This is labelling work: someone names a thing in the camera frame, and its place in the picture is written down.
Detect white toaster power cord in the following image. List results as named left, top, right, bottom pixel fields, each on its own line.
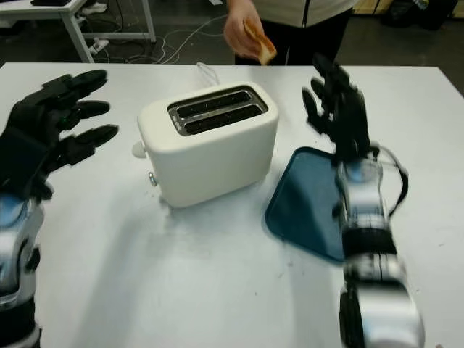
left=195, top=62, right=220, bottom=88

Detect person in black trousers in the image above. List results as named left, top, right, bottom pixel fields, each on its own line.
left=235, top=0, right=360, bottom=67

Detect toasted bread slice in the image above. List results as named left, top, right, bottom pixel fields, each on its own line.
left=243, top=20, right=278, bottom=66

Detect dark blue plastic tray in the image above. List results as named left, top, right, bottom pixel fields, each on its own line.
left=263, top=146, right=349, bottom=264

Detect black garbage bag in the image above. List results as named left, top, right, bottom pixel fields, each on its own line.
left=380, top=0, right=460, bottom=32

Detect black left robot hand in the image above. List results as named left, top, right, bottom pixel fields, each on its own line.
left=6, top=68, right=120, bottom=173

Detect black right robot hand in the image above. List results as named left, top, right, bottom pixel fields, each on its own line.
left=301, top=52, right=372, bottom=162

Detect white floor cables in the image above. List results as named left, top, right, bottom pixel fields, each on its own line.
left=157, top=12, right=233, bottom=65

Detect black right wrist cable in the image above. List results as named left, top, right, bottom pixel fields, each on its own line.
left=369, top=143, right=410, bottom=218

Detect wooden crate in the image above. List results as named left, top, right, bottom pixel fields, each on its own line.
left=351, top=0, right=394, bottom=15

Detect white metal-frame desk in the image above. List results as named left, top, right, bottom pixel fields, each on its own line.
left=0, top=0, right=157, bottom=65

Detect person's bare hand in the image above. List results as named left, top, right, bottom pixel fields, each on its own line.
left=223, top=0, right=269, bottom=59

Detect white two-slot toaster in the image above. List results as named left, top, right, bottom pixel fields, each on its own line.
left=130, top=80, right=281, bottom=210

